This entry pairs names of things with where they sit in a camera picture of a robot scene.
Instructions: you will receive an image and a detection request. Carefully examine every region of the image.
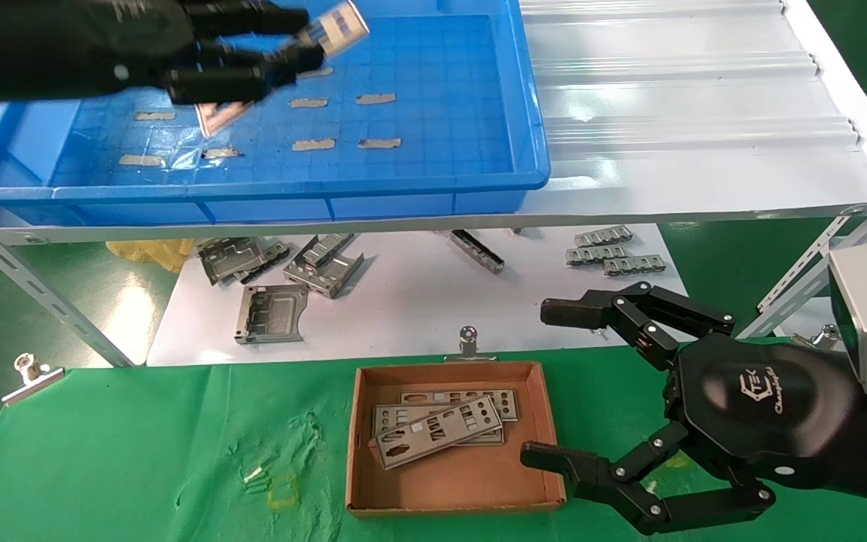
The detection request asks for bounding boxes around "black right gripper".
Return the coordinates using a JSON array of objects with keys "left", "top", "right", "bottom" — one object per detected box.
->
[{"left": 519, "top": 282, "right": 867, "bottom": 537}]

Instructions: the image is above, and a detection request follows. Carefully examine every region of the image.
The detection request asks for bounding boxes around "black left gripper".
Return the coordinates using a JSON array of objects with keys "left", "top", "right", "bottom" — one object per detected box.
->
[{"left": 0, "top": 0, "right": 325, "bottom": 106}]

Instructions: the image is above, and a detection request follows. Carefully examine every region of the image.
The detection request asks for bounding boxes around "silver computer IO shield plate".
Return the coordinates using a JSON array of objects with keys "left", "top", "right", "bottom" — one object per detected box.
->
[
  {"left": 400, "top": 389, "right": 519, "bottom": 422},
  {"left": 368, "top": 394, "right": 504, "bottom": 470},
  {"left": 372, "top": 403, "right": 506, "bottom": 445},
  {"left": 196, "top": 0, "right": 370, "bottom": 138}
]

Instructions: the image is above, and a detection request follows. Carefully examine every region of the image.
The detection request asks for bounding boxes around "shallow cardboard box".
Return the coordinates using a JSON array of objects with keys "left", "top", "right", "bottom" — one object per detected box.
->
[{"left": 345, "top": 361, "right": 567, "bottom": 519}]

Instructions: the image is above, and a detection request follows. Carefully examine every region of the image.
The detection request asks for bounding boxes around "blue plastic tray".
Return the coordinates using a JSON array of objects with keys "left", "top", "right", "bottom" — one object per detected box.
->
[{"left": 0, "top": 0, "right": 552, "bottom": 225}]

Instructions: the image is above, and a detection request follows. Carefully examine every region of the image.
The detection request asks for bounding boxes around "small grey connector shield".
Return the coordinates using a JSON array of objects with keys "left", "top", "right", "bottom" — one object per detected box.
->
[
  {"left": 565, "top": 245, "right": 628, "bottom": 266},
  {"left": 573, "top": 227, "right": 634, "bottom": 248},
  {"left": 604, "top": 256, "right": 668, "bottom": 277}
]

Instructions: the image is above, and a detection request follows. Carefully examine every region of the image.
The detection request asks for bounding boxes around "long dark metal bar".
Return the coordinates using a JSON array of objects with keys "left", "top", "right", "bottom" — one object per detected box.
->
[{"left": 445, "top": 230, "right": 505, "bottom": 273}]

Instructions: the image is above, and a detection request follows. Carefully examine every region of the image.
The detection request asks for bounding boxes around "white flat board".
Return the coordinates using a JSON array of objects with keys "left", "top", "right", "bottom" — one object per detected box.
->
[{"left": 146, "top": 224, "right": 690, "bottom": 367}]

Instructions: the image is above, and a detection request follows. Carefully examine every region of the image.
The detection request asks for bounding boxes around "grey perforated steel brace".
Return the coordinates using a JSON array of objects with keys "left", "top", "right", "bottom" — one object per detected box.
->
[
  {"left": 735, "top": 188, "right": 867, "bottom": 340},
  {"left": 0, "top": 202, "right": 135, "bottom": 368}
]

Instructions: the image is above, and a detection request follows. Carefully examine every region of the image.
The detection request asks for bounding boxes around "yellow plastic bag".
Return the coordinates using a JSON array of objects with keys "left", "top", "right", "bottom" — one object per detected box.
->
[{"left": 106, "top": 239, "right": 195, "bottom": 273}]

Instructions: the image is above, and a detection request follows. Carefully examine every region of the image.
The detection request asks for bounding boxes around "white metal shelf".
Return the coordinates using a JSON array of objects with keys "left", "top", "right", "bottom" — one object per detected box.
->
[{"left": 0, "top": 0, "right": 867, "bottom": 245}]

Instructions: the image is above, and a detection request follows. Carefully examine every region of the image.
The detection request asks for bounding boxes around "grey stamped metal bracket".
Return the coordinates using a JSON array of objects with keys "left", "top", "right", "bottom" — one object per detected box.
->
[
  {"left": 234, "top": 285, "right": 309, "bottom": 346},
  {"left": 196, "top": 238, "right": 269, "bottom": 287},
  {"left": 302, "top": 233, "right": 355, "bottom": 268},
  {"left": 236, "top": 241, "right": 291, "bottom": 285},
  {"left": 283, "top": 252, "right": 365, "bottom": 300}
]

